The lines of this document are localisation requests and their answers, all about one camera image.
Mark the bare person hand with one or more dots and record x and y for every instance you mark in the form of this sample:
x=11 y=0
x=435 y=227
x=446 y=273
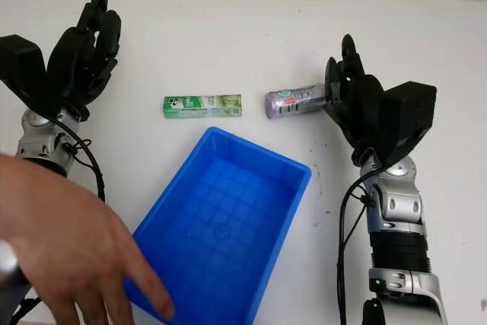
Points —
x=68 y=241

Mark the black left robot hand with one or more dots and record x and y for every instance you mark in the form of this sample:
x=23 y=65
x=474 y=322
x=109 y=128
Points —
x=76 y=62

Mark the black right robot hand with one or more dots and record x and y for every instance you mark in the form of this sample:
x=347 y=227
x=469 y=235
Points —
x=361 y=112

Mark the green toothpaste box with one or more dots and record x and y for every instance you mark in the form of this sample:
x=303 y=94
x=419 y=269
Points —
x=201 y=106

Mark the blue plastic tray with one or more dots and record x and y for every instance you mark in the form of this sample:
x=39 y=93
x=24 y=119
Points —
x=224 y=218

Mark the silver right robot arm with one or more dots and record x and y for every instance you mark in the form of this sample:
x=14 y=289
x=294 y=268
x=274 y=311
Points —
x=403 y=233

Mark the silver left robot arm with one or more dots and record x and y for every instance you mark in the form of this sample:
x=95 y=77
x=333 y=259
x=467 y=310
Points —
x=38 y=138

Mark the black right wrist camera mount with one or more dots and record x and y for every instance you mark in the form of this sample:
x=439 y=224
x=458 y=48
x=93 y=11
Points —
x=411 y=115

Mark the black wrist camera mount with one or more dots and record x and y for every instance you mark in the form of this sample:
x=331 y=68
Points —
x=23 y=66
x=411 y=115

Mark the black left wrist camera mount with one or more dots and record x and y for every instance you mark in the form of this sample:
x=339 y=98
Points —
x=23 y=66

